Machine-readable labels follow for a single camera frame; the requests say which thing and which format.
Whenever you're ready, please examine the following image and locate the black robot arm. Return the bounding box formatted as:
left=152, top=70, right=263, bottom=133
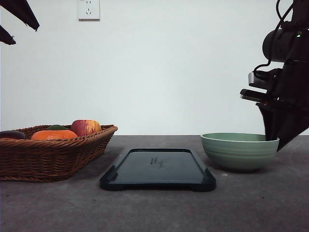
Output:
left=239, top=0, right=309, bottom=150

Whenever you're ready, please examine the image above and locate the orange tangerine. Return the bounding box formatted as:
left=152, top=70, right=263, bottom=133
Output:
left=31, top=130, right=78, bottom=140

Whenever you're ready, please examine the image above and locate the dark purple fruit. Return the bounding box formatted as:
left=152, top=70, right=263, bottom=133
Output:
left=0, top=130, right=26, bottom=139

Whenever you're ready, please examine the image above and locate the brown wicker basket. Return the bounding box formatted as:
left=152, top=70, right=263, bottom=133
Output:
left=0, top=120, right=118, bottom=182

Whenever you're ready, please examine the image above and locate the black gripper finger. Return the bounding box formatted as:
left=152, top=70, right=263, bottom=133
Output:
left=0, top=0, right=40, bottom=31
left=0, top=25, right=16, bottom=45

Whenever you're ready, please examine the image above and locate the green ceramic bowl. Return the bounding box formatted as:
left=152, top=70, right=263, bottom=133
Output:
left=200, top=132, right=280, bottom=173

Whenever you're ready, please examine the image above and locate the white wall socket left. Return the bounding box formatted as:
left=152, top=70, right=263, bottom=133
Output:
left=77, top=0, right=100, bottom=23

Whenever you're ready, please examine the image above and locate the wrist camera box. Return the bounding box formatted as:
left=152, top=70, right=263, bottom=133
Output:
left=248, top=68, right=283, bottom=90

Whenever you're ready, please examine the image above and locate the red yellow apple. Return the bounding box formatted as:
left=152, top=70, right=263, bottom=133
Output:
left=71, top=119, right=102, bottom=136

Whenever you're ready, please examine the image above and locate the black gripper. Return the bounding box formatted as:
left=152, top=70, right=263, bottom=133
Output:
left=240, top=61, right=309, bottom=152

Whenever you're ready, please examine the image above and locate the dark green fruit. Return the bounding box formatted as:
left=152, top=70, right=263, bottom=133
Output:
left=47, top=125, right=67, bottom=130

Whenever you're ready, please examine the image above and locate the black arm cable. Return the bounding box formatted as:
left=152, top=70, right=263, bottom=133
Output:
left=253, top=0, right=294, bottom=72

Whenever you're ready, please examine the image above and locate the dark blue rectangular tray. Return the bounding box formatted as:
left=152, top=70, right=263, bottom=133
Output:
left=100, top=148, right=216, bottom=191

